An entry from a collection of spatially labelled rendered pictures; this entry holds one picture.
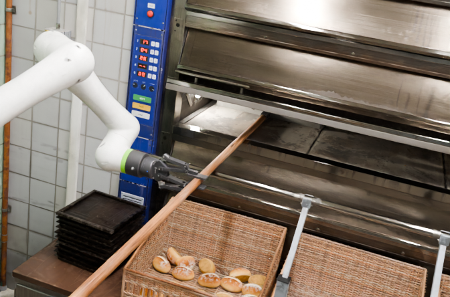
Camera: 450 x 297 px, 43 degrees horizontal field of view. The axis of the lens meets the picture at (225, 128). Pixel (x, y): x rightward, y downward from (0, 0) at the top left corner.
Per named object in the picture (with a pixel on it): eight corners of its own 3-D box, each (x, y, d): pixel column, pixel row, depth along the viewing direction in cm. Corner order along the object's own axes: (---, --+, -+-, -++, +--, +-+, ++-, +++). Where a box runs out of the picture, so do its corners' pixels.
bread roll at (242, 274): (250, 283, 254) (247, 273, 258) (254, 273, 250) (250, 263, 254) (228, 283, 251) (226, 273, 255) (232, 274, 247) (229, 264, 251)
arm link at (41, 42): (35, 54, 178) (63, 27, 181) (19, 45, 187) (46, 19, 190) (71, 91, 190) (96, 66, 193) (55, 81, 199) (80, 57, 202)
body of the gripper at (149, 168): (151, 152, 209) (174, 158, 206) (148, 173, 211) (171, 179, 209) (141, 158, 202) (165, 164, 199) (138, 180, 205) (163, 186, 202)
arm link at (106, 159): (94, 172, 214) (86, 157, 205) (109, 144, 220) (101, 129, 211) (128, 182, 210) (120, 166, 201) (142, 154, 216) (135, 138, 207)
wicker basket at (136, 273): (165, 246, 274) (171, 194, 266) (278, 279, 261) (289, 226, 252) (117, 301, 230) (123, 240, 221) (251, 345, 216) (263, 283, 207)
